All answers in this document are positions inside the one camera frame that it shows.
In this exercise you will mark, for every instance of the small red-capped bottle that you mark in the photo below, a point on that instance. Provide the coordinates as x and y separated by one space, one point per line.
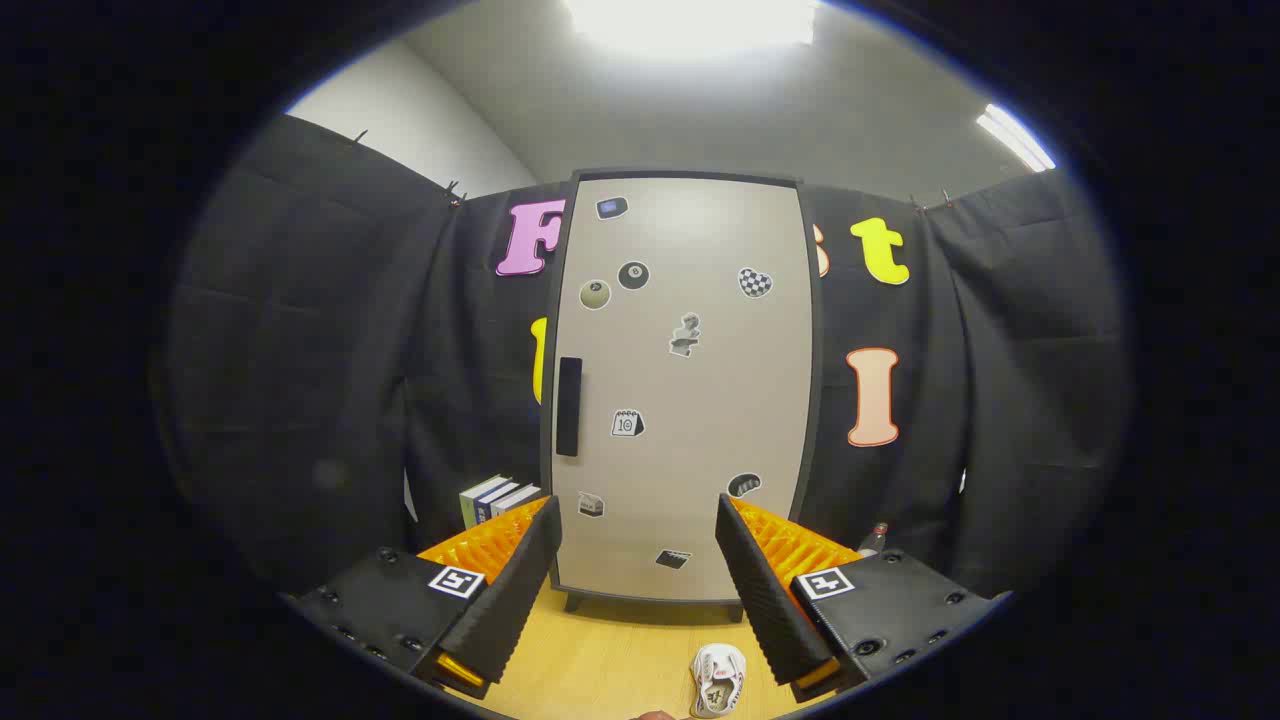
870 540

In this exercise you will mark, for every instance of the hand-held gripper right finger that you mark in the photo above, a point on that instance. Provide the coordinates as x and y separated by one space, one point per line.
765 600

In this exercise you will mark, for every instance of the narrow ceiling light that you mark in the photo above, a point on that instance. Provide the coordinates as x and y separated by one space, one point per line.
1015 137

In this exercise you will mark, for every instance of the dark blue spine book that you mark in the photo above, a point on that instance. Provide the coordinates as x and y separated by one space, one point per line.
497 500

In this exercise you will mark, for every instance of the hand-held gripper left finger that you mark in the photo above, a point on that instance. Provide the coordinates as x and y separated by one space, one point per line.
515 600

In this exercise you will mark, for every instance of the large ceiling light panel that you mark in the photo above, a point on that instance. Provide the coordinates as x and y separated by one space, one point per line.
690 20

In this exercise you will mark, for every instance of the dark grey shoe cabinet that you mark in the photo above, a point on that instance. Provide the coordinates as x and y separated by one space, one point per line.
816 330

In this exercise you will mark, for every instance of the white canvas shoe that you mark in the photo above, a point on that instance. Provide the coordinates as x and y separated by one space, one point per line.
718 680

